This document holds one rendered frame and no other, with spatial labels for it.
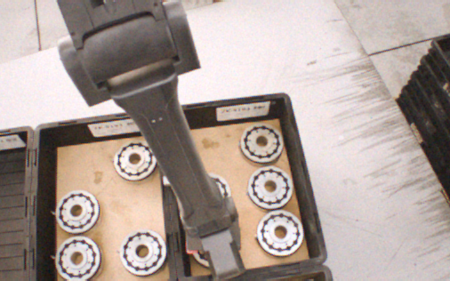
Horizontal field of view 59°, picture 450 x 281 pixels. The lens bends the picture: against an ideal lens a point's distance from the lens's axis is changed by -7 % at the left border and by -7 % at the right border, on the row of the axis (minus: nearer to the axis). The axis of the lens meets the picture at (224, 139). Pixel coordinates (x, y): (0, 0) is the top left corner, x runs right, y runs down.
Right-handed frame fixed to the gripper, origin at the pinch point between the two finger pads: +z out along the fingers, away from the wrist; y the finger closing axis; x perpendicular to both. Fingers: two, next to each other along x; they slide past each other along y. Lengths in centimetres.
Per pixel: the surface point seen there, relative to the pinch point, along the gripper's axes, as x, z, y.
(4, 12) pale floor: 153, 94, -119
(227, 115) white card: 29.5, 0.0, 4.7
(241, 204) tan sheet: 8.9, 4.4, 6.7
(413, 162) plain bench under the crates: 21, 18, 58
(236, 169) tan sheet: 17.5, 4.8, 6.1
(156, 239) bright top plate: 1.0, 1.3, -12.5
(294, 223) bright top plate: 2.8, 1.2, 17.9
